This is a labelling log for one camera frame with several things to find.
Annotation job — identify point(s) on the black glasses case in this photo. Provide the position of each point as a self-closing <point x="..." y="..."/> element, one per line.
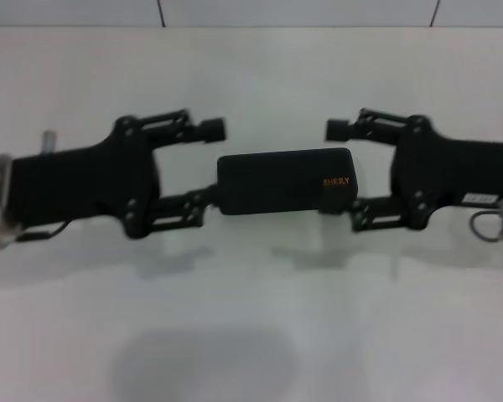
<point x="276" y="180"/>

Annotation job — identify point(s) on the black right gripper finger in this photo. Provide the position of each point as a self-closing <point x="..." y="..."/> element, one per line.
<point x="337" y="130"/>
<point x="377" y="213"/>

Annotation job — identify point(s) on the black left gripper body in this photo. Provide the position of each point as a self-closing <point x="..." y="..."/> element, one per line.
<point x="79" y="184"/>

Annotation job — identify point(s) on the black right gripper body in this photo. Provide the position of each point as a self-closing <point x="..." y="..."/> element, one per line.
<point x="452" y="171"/>

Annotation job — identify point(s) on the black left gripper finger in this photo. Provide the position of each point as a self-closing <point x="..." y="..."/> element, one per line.
<point x="211" y="130"/>
<point x="180" y="209"/>

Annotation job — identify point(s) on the silver cylindrical connector stub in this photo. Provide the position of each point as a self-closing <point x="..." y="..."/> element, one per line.
<point x="50" y="141"/>

